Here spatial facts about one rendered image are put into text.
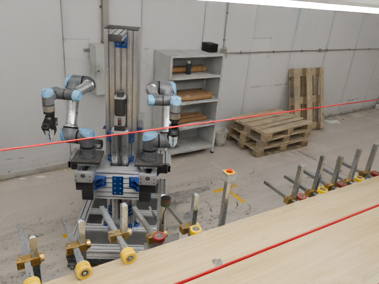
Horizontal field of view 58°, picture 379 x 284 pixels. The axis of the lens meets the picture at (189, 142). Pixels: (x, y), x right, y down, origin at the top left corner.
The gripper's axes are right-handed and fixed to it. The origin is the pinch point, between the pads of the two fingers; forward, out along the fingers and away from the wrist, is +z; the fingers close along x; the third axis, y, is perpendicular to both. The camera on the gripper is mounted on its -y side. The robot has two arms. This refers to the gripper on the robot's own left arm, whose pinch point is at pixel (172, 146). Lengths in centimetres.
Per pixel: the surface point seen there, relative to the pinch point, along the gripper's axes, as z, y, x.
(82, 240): 33, -63, 49
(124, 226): 31, -52, 27
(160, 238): 41, -49, 5
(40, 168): 126, 181, 161
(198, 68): 0, 273, -41
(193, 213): 35.7, -29.8, -15.8
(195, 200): 25.0, -29.5, -16.4
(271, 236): 42, -43, -67
